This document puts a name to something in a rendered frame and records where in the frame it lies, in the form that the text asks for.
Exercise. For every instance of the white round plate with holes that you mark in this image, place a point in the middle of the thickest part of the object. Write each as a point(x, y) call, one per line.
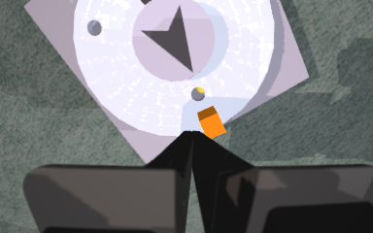
point(244, 31)

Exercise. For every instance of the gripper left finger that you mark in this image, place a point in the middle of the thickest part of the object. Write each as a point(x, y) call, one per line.
point(115, 197)

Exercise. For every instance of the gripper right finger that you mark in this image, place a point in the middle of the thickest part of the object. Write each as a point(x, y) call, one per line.
point(234, 200)

